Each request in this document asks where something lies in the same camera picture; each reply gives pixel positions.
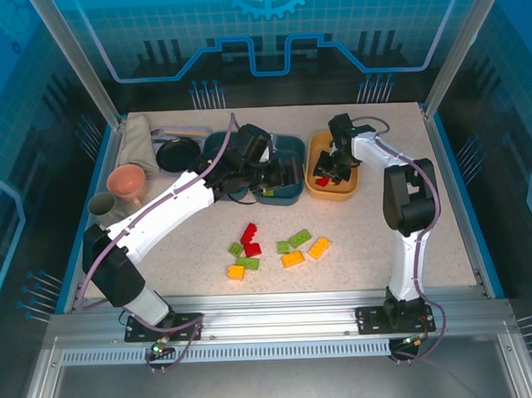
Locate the red square lego brick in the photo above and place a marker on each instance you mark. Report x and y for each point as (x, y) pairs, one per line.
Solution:
(252, 249)
(322, 181)

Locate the green long lego brick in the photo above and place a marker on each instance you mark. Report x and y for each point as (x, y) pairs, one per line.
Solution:
(299, 237)
(248, 263)

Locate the green square lego brick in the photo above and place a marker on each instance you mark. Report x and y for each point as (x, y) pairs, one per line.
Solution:
(236, 249)
(283, 246)

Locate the yellow long lego brick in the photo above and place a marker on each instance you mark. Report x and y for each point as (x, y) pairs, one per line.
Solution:
(319, 248)
(293, 259)

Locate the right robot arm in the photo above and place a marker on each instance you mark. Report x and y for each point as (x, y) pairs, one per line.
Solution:
(406, 203)

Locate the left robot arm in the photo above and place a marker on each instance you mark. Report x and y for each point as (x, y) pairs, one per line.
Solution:
(161, 207)

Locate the yellow plastic container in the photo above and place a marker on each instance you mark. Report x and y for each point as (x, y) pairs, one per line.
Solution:
(316, 142)

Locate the teal plastic container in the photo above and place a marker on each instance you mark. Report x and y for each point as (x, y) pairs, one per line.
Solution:
(212, 142)
(286, 146)

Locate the red stepped lego brick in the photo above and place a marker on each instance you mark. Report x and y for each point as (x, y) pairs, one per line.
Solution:
(249, 233)

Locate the black round pan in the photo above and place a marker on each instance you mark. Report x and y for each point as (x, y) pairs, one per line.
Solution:
(177, 155)

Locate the light wooden stick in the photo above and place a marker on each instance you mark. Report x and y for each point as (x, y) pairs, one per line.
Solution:
(185, 133)

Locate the lavender plastic tray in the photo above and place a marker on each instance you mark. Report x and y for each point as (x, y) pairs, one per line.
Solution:
(158, 141)

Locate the yellow square lego brick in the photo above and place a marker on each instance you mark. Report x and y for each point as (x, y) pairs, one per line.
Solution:
(235, 272)

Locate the beige folded cloth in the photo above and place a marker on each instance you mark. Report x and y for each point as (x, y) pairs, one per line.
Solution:
(137, 142)

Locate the pink mug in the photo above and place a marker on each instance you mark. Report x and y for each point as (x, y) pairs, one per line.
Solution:
(125, 182)

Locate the aluminium front beam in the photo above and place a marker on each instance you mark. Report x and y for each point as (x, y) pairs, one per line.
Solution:
(274, 316)

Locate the grey mug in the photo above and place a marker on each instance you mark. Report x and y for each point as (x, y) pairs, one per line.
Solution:
(102, 207)

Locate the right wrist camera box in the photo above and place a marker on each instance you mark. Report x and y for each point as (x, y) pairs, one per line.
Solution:
(342, 124)

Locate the aluminium table side rail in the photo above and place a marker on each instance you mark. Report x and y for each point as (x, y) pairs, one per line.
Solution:
(110, 154)
(443, 162)

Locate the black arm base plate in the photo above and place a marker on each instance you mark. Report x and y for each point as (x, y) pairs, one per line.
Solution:
(187, 330)
(368, 322)

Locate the aluminium frame post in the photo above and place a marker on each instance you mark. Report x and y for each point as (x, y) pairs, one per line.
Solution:
(461, 43)
(77, 61)

